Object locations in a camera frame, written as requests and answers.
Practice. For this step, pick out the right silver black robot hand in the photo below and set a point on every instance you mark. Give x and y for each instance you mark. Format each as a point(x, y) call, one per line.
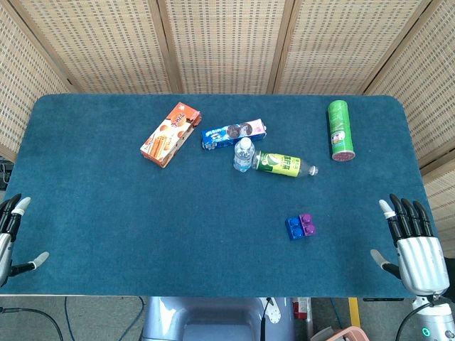
point(423, 263)

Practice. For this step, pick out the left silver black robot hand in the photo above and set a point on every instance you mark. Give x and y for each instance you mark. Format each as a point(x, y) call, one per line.
point(5, 245)

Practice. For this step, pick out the purple plastic toy brick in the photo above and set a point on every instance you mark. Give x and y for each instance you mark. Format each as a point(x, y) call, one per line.
point(308, 224)

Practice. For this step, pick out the blue building block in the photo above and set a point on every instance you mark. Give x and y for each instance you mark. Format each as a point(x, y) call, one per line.
point(294, 229)

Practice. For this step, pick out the pink plastic basket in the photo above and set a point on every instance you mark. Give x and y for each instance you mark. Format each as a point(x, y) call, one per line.
point(346, 334)

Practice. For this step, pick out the red white box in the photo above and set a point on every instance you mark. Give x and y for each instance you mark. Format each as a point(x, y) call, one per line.
point(301, 307)

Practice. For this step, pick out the green chips can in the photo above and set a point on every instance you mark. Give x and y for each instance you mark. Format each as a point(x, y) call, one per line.
point(340, 131)

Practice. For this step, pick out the woven bamboo screen panel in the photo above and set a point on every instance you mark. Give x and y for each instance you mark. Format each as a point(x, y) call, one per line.
point(106, 46)
point(426, 89)
point(227, 46)
point(21, 81)
point(341, 46)

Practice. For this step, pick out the green label drink bottle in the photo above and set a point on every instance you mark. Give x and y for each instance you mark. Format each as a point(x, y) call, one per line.
point(281, 164)

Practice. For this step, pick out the dark teal table cloth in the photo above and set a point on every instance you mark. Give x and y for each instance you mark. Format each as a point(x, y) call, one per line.
point(177, 220)

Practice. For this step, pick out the orange biscuit box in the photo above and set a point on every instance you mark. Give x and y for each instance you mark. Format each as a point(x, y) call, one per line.
point(170, 135)

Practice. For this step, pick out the clear water bottle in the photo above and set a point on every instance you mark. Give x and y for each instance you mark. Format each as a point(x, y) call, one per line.
point(243, 156)

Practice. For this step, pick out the silver-blue robot torso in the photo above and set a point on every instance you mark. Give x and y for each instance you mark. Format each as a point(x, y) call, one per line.
point(213, 319)

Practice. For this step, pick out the blue pink cookie box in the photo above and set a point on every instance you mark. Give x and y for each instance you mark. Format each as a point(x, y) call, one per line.
point(232, 134)

